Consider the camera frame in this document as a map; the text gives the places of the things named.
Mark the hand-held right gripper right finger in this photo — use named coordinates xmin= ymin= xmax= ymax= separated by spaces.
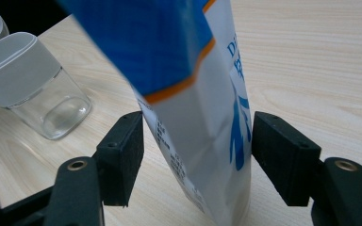
xmin=250 ymin=110 xmax=362 ymax=226

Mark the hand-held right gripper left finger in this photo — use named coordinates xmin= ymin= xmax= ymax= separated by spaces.
xmin=43 ymin=110 xmax=145 ymax=226

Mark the glass jar with white lid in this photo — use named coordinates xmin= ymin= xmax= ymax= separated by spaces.
xmin=0 ymin=0 xmax=93 ymax=141

